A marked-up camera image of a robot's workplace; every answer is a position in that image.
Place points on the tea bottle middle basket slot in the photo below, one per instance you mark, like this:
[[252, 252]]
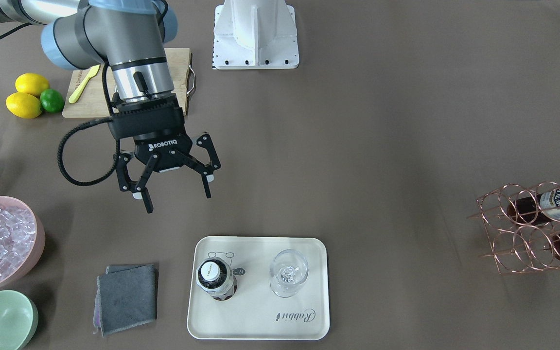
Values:
[[536, 209]]

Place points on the grey folded cloth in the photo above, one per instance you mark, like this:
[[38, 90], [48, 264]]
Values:
[[126, 297]]

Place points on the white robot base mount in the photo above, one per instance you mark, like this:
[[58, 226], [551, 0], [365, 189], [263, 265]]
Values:
[[255, 35]]

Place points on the lower whole yellow lemon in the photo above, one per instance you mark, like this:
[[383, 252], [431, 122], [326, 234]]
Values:
[[24, 105]]

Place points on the upper whole yellow lemon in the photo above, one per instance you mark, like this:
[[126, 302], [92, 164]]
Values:
[[32, 84]]

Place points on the copper wire bottle basket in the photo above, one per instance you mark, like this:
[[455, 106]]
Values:
[[518, 248]]

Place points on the cream rabbit tray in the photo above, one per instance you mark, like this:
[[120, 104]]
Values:
[[255, 312]]

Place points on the whole yellow lemon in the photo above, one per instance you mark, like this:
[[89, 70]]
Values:
[[24, 105], [32, 84]]

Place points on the green lime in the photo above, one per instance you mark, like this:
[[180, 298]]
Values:
[[52, 101]]

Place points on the green bowl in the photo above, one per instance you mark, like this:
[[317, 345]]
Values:
[[18, 320]]

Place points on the clear wine glass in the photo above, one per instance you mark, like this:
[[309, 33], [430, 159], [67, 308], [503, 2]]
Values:
[[288, 273]]

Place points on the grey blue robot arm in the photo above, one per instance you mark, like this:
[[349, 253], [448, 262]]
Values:
[[126, 36]]

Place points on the pink bowl of ice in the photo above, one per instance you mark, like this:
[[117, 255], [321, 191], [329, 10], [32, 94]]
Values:
[[22, 239]]

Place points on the bamboo cutting board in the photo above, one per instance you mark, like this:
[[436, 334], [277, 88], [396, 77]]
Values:
[[92, 104]]

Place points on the yellow plastic knife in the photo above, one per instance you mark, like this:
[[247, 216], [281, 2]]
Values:
[[83, 85]]

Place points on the tea bottle taken to tray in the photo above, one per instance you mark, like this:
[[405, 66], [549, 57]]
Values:
[[216, 278]]

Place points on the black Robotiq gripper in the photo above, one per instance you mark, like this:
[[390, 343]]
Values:
[[163, 148]]

